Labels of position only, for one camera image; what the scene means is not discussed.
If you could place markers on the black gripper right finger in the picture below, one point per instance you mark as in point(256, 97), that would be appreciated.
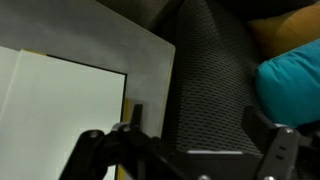
point(286, 153)

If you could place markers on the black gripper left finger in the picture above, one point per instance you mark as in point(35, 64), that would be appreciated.
point(126, 156)

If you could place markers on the teal cushion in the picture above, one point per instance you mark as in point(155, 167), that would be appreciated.
point(293, 83)

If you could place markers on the dark grey fabric sofa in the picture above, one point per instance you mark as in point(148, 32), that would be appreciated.
point(213, 83)

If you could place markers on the mustard orange cushion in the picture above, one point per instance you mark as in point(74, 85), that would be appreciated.
point(286, 30)

